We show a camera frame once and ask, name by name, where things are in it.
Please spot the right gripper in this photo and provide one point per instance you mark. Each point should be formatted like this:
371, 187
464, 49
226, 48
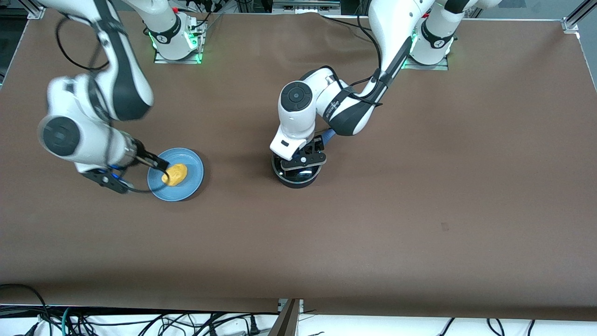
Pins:
148, 158

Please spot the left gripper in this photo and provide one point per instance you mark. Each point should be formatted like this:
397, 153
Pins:
313, 148

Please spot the yellow potato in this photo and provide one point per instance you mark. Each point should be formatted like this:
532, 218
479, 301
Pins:
176, 175

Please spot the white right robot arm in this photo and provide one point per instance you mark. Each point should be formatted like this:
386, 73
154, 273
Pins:
126, 84

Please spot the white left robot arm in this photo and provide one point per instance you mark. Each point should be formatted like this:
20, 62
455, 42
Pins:
298, 116

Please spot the black cooking pot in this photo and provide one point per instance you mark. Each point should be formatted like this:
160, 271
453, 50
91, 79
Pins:
298, 184

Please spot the blue round plate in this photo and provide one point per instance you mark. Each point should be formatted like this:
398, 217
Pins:
186, 186

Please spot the table cover mat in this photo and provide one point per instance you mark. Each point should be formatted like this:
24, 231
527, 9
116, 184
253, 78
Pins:
373, 233

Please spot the black power plug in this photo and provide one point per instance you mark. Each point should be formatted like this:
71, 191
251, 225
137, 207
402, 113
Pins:
253, 325

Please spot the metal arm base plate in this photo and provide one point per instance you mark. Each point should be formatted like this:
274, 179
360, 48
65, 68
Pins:
161, 59
419, 67

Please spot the aluminium frame rail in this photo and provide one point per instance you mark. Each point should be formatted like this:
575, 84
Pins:
303, 7

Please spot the aluminium frame profile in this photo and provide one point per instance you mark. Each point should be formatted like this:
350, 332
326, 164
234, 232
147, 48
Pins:
284, 322
36, 11
571, 23

